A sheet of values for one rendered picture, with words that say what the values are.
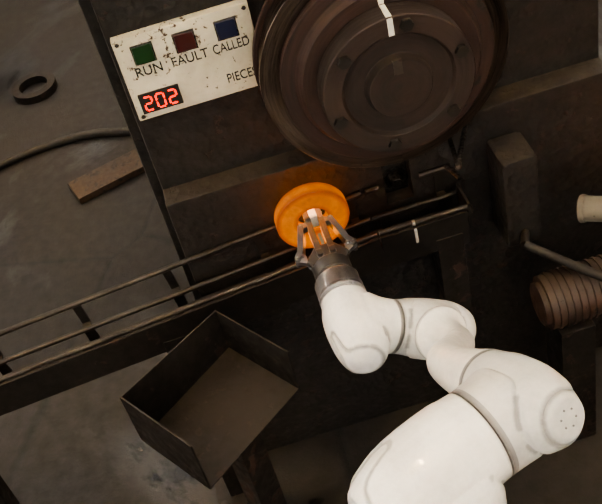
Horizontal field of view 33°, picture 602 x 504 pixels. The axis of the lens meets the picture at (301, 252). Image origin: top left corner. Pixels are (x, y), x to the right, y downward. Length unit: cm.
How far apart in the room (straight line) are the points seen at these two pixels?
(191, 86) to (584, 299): 94
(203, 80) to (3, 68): 272
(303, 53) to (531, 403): 80
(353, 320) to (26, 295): 180
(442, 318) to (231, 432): 48
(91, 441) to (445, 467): 177
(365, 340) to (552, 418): 57
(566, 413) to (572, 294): 95
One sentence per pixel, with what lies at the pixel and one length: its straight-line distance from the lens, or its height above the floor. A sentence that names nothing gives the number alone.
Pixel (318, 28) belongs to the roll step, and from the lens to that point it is 180.
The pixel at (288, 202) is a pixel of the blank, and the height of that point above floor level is 85.
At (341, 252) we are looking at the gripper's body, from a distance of 198.
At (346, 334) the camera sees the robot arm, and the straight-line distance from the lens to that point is 181.
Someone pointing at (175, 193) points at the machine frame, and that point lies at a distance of 213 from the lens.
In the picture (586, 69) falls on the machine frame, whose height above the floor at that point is 87.
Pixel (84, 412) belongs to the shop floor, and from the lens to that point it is 300.
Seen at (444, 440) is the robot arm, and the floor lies 111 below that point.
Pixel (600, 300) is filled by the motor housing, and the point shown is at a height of 49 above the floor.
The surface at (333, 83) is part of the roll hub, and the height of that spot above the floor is 116.
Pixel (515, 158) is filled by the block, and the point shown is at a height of 80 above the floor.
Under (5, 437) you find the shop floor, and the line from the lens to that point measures 306.
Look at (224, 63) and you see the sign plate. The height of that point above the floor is 113.
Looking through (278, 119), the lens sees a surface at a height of 106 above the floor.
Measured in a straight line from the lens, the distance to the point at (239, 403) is 206.
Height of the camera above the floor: 216
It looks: 42 degrees down
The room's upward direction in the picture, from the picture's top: 16 degrees counter-clockwise
